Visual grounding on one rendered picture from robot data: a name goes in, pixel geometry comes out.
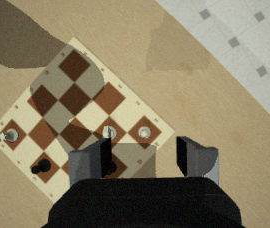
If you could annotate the brown and cream chessboard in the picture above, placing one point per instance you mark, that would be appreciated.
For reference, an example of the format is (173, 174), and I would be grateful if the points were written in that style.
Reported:
(66, 108)

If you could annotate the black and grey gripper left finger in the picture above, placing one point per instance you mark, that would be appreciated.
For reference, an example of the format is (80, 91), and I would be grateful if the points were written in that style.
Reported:
(92, 162)

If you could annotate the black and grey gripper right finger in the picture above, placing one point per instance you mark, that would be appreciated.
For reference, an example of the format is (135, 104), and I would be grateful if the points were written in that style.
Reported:
(195, 160)

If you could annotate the white pawn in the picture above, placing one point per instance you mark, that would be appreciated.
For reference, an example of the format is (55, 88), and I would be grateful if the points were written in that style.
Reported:
(144, 133)

